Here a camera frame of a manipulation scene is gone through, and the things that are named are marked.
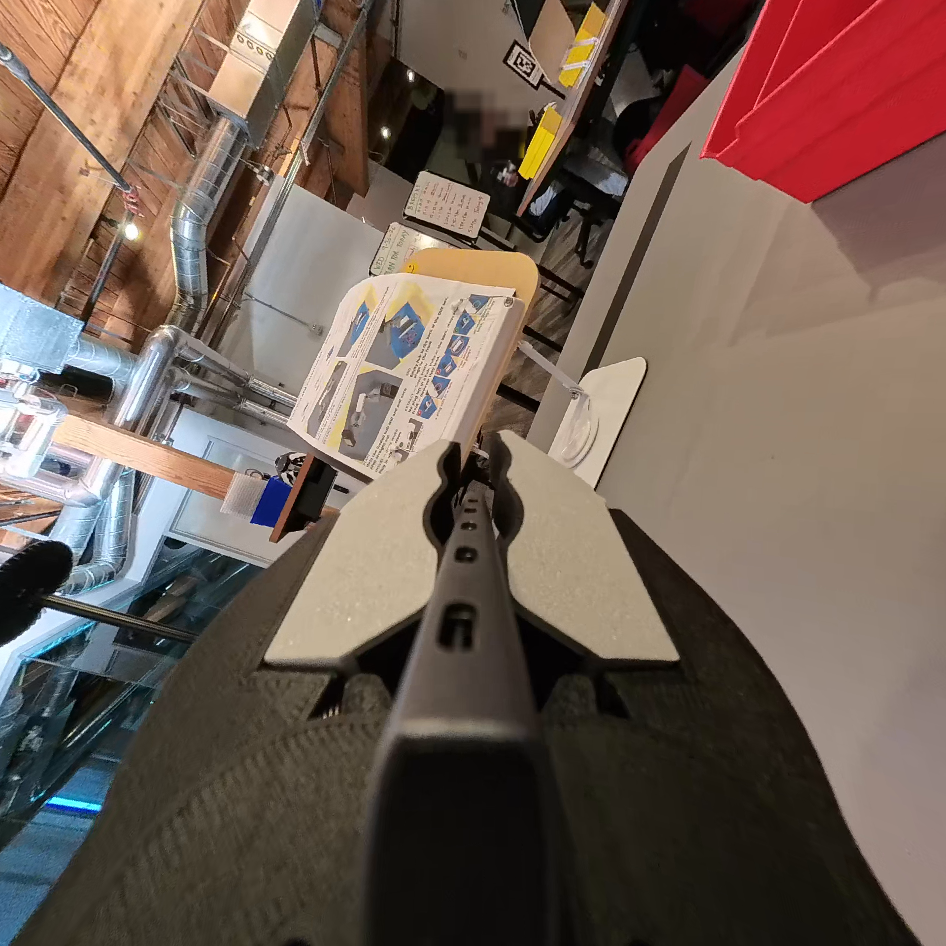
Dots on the white stand base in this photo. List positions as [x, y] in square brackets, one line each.
[606, 407]

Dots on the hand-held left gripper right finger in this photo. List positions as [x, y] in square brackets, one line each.
[591, 577]

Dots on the dark USB hub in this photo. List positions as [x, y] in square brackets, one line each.
[458, 798]

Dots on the blue sign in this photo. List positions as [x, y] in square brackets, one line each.
[271, 503]

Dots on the whiteboard with writing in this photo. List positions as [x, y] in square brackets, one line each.
[396, 249]
[447, 204]

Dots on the black round knob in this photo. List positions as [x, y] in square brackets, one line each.
[30, 584]

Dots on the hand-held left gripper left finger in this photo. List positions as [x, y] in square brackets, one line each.
[355, 577]

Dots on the printed instruction sheet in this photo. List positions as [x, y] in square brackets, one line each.
[399, 370]

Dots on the wooden post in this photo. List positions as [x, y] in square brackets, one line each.
[133, 451]

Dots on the red plastic bin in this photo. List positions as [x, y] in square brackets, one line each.
[843, 89]

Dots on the yellow plastic object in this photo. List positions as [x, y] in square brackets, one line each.
[540, 144]

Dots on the silver ventilation duct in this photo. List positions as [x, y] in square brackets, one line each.
[192, 237]

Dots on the wooden workbench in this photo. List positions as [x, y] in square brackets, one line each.
[591, 74]

